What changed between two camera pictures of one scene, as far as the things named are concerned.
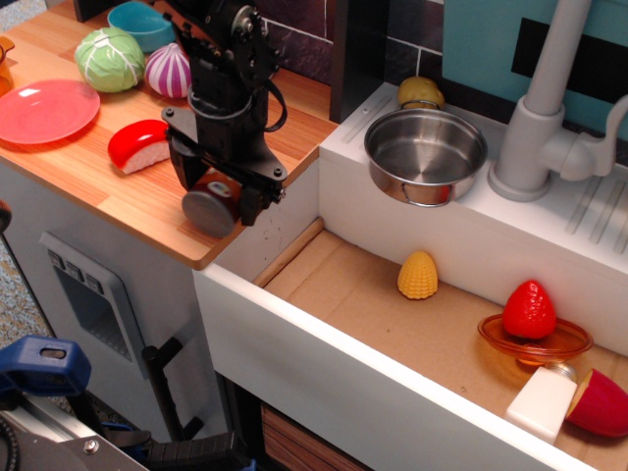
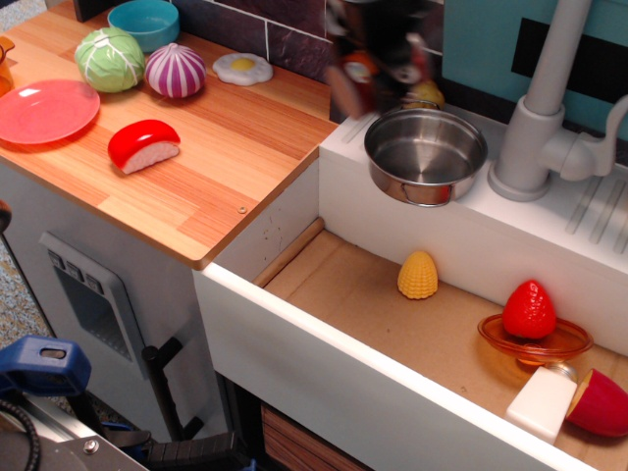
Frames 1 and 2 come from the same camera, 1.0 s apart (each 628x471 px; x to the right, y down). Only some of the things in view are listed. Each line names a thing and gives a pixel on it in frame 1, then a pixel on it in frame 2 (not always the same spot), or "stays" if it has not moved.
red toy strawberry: x=529 y=311 stays
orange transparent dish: x=567 y=340 stays
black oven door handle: x=156 y=357 stays
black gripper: x=228 y=130 -> x=387 y=27
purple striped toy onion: x=168 y=72 stays
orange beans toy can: x=212 y=205 -> x=360 y=71
